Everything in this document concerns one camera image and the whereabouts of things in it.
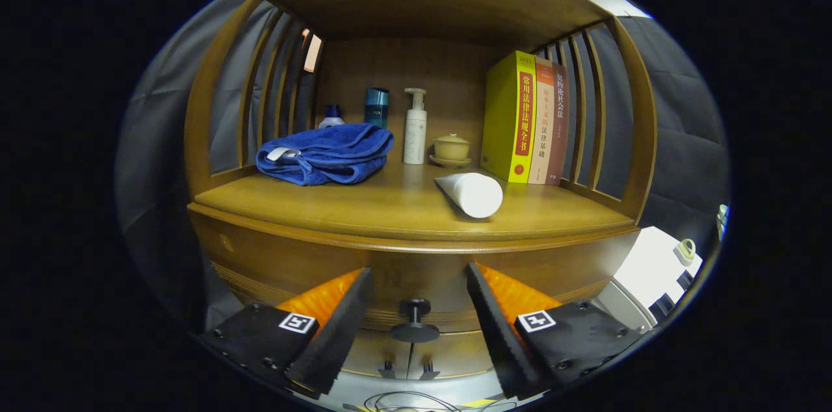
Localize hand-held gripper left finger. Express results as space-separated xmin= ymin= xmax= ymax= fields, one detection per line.
xmin=195 ymin=266 xmax=374 ymax=400

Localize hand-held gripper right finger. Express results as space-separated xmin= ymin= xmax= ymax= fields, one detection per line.
xmin=465 ymin=261 xmax=651 ymax=401

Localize wooden drawer with black knob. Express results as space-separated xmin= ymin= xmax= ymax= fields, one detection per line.
xmin=188 ymin=207 xmax=641 ymax=344

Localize white tube with green end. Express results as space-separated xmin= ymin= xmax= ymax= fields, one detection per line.
xmin=434 ymin=172 xmax=504 ymax=219

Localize wooden countertop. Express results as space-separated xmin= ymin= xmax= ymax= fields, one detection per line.
xmin=188 ymin=162 xmax=641 ymax=253

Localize white side cabinet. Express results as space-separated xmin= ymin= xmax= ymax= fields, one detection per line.
xmin=595 ymin=225 xmax=704 ymax=331

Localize blue folded towel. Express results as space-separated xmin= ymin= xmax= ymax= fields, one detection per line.
xmin=255 ymin=123 xmax=395 ymax=187

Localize beige lidded tea cup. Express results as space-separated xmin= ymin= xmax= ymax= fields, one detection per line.
xmin=429 ymin=133 xmax=473 ymax=170

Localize white pump bottle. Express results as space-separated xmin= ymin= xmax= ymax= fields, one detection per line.
xmin=402 ymin=88 xmax=428 ymax=166

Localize yellow book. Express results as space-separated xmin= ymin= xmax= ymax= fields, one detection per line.
xmin=480 ymin=50 xmax=537 ymax=184

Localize beige orange book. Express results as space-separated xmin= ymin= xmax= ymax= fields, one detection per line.
xmin=526 ymin=58 xmax=556 ymax=185

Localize dark red book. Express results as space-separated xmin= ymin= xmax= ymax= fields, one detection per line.
xmin=545 ymin=62 xmax=570 ymax=187

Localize teal bottle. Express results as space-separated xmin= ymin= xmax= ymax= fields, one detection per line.
xmin=364 ymin=87 xmax=390 ymax=129

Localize black floor cables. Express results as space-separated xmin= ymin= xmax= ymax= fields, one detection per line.
xmin=361 ymin=391 xmax=469 ymax=412

